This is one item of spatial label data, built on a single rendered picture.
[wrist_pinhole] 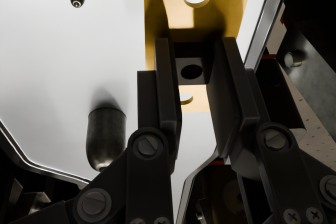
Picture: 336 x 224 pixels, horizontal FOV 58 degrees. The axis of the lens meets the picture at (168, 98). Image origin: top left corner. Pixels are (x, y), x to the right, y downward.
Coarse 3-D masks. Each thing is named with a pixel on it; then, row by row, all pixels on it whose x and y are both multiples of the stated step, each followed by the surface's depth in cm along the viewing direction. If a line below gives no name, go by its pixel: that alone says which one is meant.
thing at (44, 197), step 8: (32, 176) 41; (40, 176) 41; (48, 176) 42; (24, 184) 41; (32, 184) 41; (40, 184) 41; (48, 184) 42; (24, 192) 40; (32, 192) 40; (40, 192) 40; (48, 192) 42; (48, 200) 42
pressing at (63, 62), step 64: (0, 0) 17; (64, 0) 17; (128, 0) 17; (192, 0) 17; (256, 0) 18; (0, 64) 20; (64, 64) 21; (128, 64) 21; (256, 64) 23; (0, 128) 26; (64, 128) 27; (128, 128) 28; (192, 128) 28
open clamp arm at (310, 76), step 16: (288, 32) 22; (304, 32) 20; (320, 32) 21; (288, 48) 22; (304, 48) 20; (320, 48) 20; (288, 64) 21; (304, 64) 21; (320, 64) 19; (304, 80) 21; (320, 80) 20; (304, 96) 21; (320, 96) 20; (320, 112) 20
